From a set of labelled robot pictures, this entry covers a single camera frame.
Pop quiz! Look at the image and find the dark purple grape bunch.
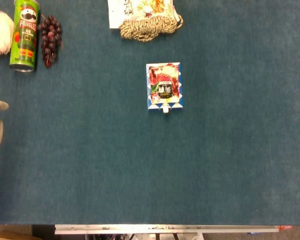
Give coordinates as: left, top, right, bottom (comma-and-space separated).
36, 14, 64, 69

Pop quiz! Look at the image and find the coiled beige speckled rope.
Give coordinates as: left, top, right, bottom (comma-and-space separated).
118, 14, 184, 42

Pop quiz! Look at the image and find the blue white spouted pouch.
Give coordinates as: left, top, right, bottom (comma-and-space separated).
145, 62, 185, 112

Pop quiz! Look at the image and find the blue felt table cloth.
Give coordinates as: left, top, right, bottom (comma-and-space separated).
0, 0, 300, 225

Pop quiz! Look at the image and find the aluminium frame rail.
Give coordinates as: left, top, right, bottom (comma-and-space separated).
54, 224, 293, 235

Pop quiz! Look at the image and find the green Pringles can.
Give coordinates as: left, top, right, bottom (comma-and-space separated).
9, 0, 41, 73

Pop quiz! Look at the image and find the red spouted drink pouch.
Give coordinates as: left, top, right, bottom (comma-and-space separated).
149, 63, 180, 116

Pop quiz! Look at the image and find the white snack bag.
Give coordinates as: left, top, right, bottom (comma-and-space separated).
107, 0, 180, 30

